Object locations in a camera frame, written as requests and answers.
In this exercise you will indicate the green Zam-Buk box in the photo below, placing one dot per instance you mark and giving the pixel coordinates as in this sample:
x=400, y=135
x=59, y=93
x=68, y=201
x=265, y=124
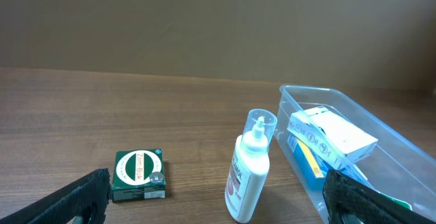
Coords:
x=138, y=175

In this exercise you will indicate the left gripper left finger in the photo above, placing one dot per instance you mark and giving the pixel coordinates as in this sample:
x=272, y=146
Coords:
x=85, y=199

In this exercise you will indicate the white green slim box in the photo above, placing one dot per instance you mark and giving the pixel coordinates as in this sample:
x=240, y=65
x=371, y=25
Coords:
x=355, y=173

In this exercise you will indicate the blue yellow lozenge box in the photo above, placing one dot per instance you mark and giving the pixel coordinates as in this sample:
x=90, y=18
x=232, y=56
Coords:
x=313, y=168

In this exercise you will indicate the clear plastic container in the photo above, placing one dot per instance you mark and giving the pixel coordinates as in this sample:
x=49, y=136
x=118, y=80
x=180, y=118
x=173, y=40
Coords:
x=396, y=167

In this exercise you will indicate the white blue medicine box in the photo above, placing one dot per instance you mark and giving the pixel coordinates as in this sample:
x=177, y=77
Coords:
x=330, y=136

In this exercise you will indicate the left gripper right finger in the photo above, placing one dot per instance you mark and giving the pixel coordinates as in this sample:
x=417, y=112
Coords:
x=349, y=201

